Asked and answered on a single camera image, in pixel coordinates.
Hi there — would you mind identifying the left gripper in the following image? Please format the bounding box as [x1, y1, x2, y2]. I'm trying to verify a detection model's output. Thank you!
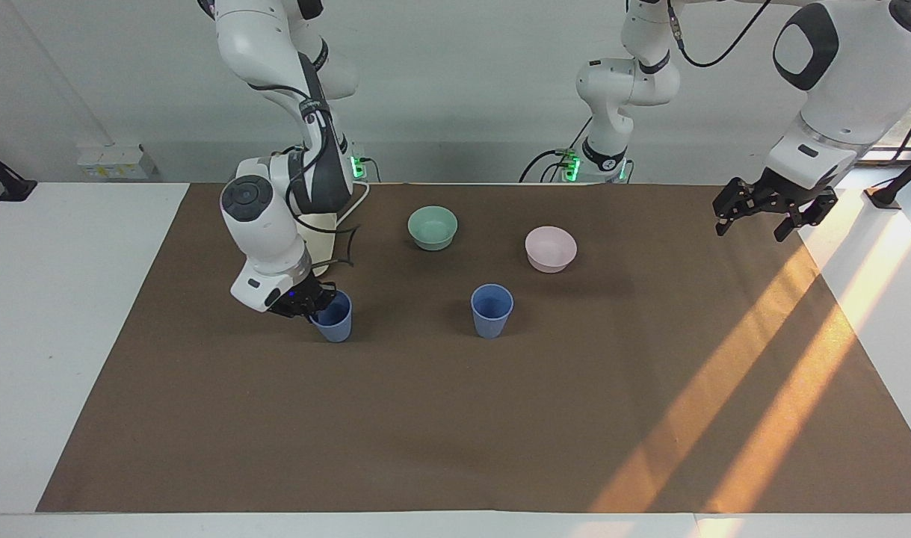
[712, 167, 839, 243]

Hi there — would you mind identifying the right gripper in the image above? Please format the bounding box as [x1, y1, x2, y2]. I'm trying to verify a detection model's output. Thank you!
[267, 274, 339, 323]

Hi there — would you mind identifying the blue plastic cup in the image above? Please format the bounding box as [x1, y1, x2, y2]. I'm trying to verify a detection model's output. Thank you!
[309, 289, 353, 344]
[470, 283, 515, 340]

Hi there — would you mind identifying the beige board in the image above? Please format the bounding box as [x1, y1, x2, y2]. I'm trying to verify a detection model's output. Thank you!
[297, 211, 342, 268]

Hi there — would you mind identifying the black stand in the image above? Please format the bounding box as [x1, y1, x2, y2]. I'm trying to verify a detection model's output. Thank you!
[869, 146, 911, 209]
[0, 143, 38, 203]

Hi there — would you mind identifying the green bowl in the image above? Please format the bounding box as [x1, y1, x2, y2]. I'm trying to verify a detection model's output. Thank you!
[407, 205, 459, 252]

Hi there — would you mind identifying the pink bowl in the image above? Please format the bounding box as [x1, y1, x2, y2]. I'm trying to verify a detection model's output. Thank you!
[524, 226, 578, 274]

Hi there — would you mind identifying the black cable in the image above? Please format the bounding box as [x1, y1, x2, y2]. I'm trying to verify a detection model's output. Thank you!
[519, 115, 595, 185]
[285, 91, 363, 271]
[667, 0, 771, 69]

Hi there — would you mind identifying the white cable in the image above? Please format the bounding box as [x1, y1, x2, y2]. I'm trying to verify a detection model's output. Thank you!
[334, 181, 372, 226]

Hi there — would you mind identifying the white wall socket box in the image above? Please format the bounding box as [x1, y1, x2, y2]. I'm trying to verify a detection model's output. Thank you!
[76, 144, 158, 181]

